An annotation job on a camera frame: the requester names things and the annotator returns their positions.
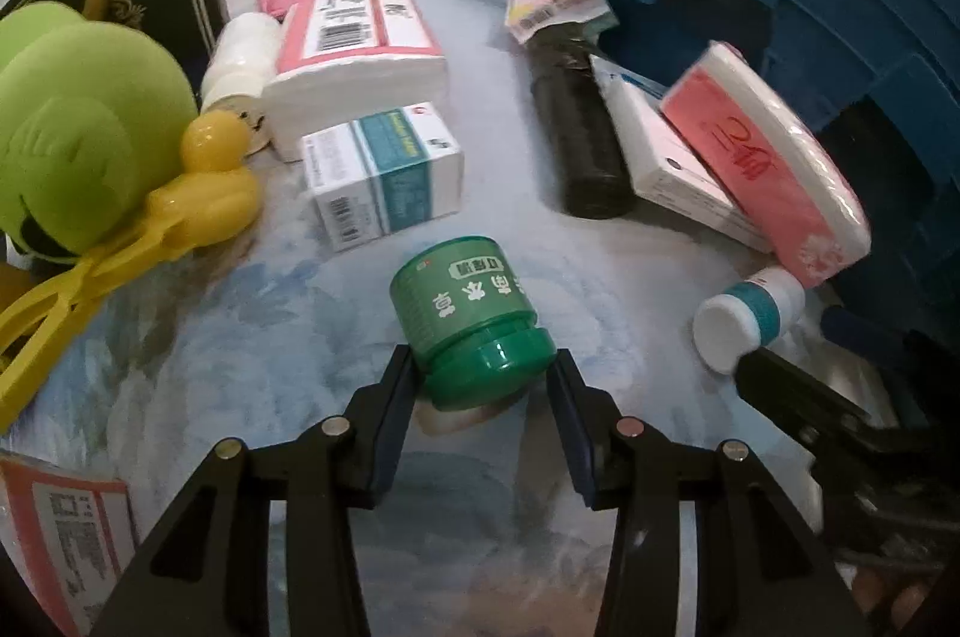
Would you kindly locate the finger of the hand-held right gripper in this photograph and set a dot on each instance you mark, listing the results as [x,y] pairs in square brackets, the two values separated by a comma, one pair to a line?
[787,389]
[862,337]

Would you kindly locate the flat white box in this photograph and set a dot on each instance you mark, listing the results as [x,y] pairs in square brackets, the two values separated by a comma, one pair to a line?
[660,157]

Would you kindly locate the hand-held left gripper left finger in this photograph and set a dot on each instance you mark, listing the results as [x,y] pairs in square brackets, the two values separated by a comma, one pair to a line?
[390,427]

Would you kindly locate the white and teal box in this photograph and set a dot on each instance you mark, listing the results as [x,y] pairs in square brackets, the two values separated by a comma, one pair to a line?
[382,172]

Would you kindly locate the white roll bottle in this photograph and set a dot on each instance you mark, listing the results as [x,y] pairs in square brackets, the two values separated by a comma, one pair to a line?
[240,55]

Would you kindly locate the blue patterned cloth desktop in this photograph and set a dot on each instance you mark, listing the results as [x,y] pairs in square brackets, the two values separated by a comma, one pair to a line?
[262,322]

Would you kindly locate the green plastic jar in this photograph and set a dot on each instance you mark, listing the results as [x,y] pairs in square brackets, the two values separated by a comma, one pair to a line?
[465,314]

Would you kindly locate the person's right hand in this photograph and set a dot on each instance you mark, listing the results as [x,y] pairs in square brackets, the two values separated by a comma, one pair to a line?
[889,596]

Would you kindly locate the lime green foam toy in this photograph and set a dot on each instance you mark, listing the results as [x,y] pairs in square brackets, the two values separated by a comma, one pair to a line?
[82,119]

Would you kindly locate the pink floral tissue pack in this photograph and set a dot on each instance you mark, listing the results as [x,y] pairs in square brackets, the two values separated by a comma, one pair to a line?
[757,157]

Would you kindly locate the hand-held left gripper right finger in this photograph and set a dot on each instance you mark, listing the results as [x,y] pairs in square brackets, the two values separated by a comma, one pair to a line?
[570,434]

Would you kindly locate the white bottle teal label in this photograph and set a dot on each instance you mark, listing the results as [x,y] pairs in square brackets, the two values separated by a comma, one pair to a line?
[742,314]

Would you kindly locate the yellow duck clamp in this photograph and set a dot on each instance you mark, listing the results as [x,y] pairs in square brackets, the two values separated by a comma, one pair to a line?
[210,187]

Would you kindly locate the red-edged tissue pack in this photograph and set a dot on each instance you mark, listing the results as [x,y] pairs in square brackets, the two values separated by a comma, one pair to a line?
[67,532]

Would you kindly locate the black cylinder bottle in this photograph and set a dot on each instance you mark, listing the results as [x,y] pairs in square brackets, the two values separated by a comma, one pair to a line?
[581,142]

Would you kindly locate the large pink tissue pack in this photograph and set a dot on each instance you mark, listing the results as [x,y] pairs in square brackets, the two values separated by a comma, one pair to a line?
[352,74]

